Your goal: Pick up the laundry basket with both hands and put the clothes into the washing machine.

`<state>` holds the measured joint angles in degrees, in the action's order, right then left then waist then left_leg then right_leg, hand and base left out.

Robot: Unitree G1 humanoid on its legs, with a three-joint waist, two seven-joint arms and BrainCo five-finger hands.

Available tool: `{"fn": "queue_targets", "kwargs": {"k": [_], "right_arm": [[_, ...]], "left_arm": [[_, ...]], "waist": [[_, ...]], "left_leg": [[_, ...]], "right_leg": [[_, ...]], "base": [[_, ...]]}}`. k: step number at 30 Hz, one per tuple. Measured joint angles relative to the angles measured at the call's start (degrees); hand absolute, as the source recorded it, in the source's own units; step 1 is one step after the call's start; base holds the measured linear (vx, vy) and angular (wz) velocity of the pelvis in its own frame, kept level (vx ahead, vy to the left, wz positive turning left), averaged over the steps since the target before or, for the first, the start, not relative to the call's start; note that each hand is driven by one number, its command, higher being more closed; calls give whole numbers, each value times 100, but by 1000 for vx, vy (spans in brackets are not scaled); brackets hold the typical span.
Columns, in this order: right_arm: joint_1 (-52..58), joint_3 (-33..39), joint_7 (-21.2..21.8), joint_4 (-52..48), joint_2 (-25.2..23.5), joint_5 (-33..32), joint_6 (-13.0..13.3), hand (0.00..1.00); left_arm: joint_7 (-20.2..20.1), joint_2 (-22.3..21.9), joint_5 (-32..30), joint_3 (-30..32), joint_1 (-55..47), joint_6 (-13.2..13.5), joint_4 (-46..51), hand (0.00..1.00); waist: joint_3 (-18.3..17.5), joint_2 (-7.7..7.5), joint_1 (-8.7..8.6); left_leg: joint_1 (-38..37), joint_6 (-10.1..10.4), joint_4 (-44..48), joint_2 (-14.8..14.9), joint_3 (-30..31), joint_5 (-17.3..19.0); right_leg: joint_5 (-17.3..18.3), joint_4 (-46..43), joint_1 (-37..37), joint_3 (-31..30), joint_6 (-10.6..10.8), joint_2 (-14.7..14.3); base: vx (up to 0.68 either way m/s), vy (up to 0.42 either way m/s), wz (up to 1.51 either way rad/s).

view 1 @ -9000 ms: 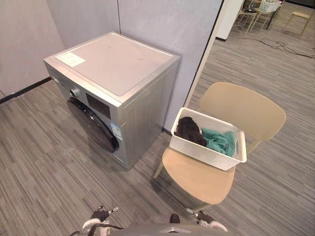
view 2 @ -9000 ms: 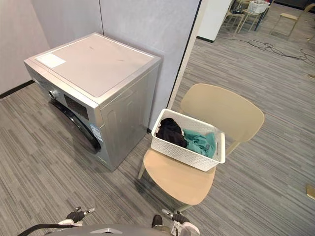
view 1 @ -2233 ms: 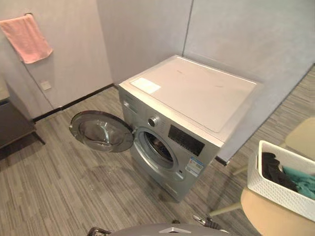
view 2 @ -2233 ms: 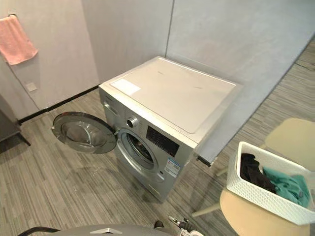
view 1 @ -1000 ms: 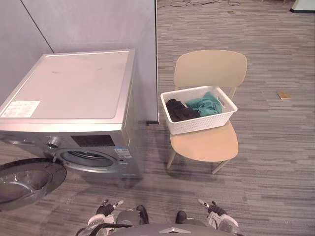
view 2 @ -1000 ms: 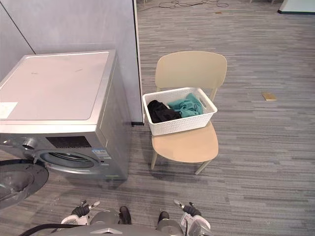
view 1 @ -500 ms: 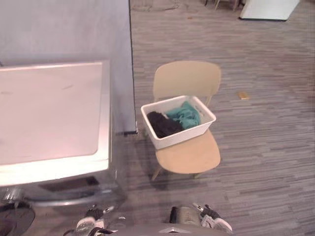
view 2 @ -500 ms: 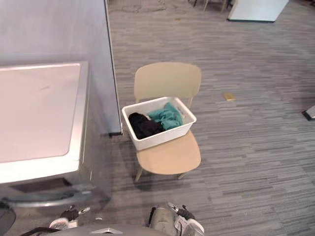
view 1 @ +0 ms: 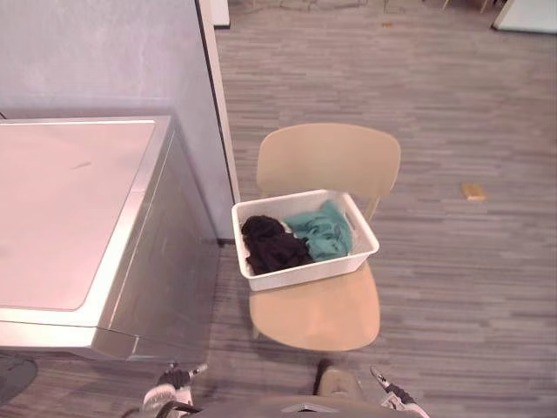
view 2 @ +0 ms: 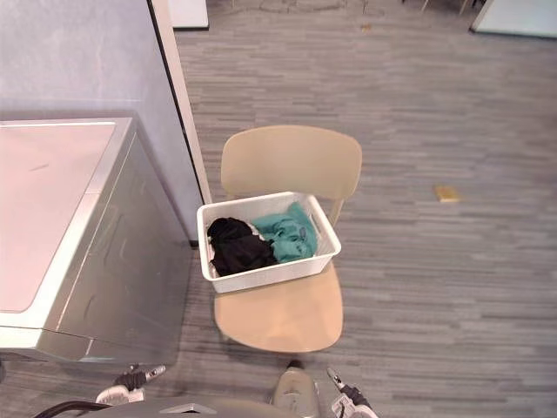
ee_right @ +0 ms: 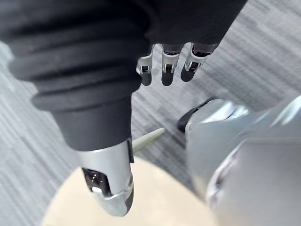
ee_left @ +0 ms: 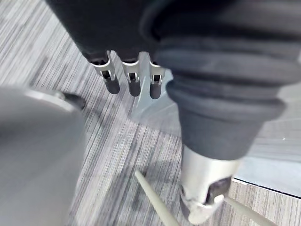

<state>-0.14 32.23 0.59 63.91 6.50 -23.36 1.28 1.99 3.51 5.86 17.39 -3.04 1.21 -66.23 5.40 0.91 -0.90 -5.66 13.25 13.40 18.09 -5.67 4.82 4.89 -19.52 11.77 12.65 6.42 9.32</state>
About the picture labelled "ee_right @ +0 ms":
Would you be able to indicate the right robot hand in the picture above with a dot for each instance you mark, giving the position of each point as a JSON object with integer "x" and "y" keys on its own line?
{"x": 77, "y": 70}

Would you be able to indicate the beige wooden chair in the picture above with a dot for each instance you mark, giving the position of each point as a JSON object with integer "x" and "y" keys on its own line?
{"x": 164, "y": 195}

